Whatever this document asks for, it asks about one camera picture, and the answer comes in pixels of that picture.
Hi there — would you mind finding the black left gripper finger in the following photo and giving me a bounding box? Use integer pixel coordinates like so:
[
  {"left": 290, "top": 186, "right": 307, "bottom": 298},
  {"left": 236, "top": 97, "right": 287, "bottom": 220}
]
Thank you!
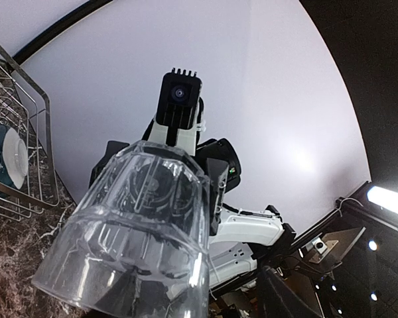
[{"left": 256, "top": 266, "right": 321, "bottom": 318}]

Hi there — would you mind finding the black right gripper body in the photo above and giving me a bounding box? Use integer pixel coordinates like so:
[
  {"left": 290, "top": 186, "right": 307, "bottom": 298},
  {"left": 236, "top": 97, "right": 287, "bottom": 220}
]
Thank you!
[{"left": 88, "top": 138, "right": 242, "bottom": 238}]

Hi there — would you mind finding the clear glass cup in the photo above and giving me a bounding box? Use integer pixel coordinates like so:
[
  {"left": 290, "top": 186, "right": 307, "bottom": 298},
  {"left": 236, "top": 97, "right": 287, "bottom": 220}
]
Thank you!
[{"left": 32, "top": 141, "right": 210, "bottom": 317}]

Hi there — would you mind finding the white blue bowl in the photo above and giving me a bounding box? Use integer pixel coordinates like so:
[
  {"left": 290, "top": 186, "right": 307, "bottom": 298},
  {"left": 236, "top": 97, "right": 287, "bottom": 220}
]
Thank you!
[{"left": 0, "top": 124, "right": 29, "bottom": 189}]

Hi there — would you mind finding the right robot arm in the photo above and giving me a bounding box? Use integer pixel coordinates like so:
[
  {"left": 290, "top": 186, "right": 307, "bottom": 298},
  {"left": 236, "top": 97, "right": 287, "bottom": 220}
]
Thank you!
[{"left": 145, "top": 138, "right": 295, "bottom": 288}]

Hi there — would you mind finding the ceiling light strip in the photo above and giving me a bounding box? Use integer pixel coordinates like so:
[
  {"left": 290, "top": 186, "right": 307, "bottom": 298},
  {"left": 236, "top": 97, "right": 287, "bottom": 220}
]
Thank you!
[{"left": 367, "top": 186, "right": 398, "bottom": 215}]

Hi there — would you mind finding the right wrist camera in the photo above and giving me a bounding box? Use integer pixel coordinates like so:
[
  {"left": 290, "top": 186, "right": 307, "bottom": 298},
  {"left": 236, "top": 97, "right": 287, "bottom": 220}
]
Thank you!
[{"left": 143, "top": 68, "right": 206, "bottom": 156}]

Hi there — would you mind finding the overhead camera mount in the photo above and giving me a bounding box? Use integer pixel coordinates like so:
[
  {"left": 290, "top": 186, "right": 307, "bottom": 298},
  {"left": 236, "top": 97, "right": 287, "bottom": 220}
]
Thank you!
[{"left": 304, "top": 227, "right": 366, "bottom": 268}]

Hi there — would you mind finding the black right corner post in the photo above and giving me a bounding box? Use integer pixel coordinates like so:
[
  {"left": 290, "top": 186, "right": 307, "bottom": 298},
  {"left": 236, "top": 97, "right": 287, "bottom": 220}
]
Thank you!
[{"left": 13, "top": 0, "right": 112, "bottom": 64}]

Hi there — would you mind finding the metal wire dish rack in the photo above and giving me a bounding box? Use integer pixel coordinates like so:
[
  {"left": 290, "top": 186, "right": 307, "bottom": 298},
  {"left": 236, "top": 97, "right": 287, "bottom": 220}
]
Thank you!
[{"left": 0, "top": 45, "right": 59, "bottom": 222}]

